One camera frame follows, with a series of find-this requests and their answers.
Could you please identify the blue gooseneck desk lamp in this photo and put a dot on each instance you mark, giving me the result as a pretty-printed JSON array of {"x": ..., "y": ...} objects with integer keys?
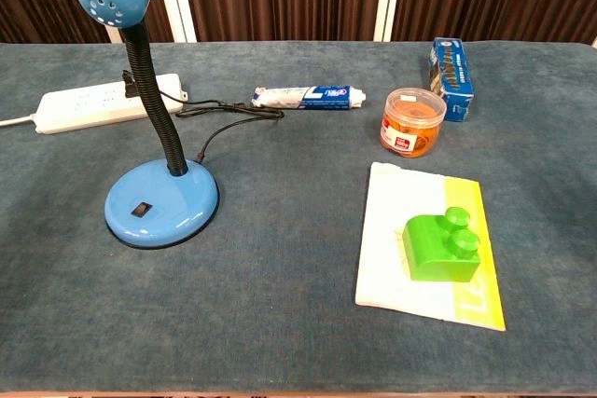
[{"x": 158, "y": 202}]

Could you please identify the white blue toothpaste tube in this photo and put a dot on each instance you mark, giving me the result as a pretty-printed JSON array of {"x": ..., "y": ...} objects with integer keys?
[{"x": 308, "y": 97}]

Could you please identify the teal table cloth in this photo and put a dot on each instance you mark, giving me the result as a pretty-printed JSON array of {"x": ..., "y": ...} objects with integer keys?
[{"x": 280, "y": 277}]

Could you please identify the clear jar of rubber bands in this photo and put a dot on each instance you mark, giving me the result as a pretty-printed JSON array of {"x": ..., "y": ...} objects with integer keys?
[{"x": 410, "y": 132}]

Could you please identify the white yellow booklet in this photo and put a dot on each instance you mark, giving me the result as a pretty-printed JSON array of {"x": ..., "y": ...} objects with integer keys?
[{"x": 387, "y": 277}]

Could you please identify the green toy building block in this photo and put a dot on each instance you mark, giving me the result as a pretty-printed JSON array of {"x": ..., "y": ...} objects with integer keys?
[{"x": 429, "y": 249}]

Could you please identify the blue cardboard box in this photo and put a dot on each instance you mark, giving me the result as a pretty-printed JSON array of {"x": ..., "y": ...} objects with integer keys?
[{"x": 454, "y": 81}]

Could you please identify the white power strip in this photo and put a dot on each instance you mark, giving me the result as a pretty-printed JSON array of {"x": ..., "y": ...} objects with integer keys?
[{"x": 79, "y": 109}]

